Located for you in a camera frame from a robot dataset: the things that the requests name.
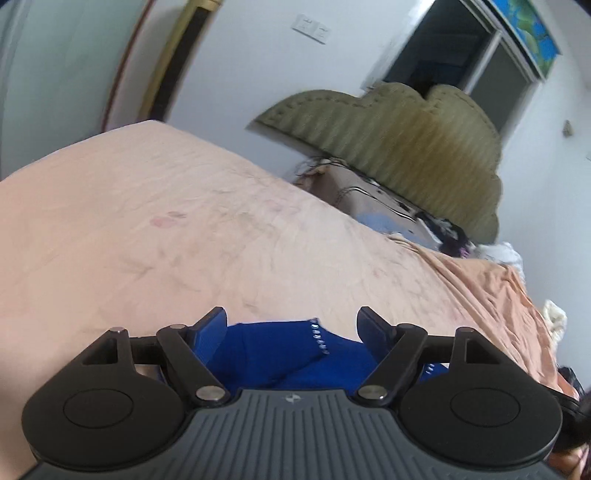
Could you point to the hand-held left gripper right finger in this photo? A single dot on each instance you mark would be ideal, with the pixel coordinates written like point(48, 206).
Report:
point(369, 332)

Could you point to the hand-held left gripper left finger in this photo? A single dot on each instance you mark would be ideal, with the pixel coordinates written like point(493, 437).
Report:
point(211, 333)

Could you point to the blue beaded sweater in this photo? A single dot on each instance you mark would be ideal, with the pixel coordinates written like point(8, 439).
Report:
point(277, 355)

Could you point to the dark clothes pile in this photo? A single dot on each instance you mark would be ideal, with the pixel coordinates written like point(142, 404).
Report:
point(448, 235)

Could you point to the person's right hand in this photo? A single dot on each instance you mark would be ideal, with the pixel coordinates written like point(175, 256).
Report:
point(567, 466)

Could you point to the cream crumpled cloth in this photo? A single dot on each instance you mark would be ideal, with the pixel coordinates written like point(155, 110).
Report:
point(556, 318)

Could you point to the pink bed sheet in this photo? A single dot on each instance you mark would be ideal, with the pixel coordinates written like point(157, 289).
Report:
point(161, 221)

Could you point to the peach quilt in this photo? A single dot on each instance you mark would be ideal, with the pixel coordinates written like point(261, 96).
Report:
point(498, 314)

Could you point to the brown patterned pillow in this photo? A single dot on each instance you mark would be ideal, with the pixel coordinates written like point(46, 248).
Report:
point(351, 198)

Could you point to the white crumpled garment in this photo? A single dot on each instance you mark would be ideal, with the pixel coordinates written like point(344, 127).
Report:
point(503, 258)

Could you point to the olive padded headboard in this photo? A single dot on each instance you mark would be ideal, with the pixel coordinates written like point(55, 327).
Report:
point(406, 138)

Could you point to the gold tower fan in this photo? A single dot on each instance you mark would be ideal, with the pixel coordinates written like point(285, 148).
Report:
point(184, 60)

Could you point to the window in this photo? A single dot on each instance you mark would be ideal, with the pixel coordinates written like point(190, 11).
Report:
point(461, 50)

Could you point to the flowered glass wardrobe door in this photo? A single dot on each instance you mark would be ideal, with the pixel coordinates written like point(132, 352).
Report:
point(51, 69)

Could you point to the blue green window valance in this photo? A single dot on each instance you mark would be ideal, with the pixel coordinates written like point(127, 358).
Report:
point(526, 32)

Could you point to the small wall hook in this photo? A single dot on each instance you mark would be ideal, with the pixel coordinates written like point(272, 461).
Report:
point(567, 128)

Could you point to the white wall socket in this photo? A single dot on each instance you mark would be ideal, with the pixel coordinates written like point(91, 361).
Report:
point(322, 34)

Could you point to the white wall switch plate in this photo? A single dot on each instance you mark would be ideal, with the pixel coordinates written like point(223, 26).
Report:
point(303, 24)

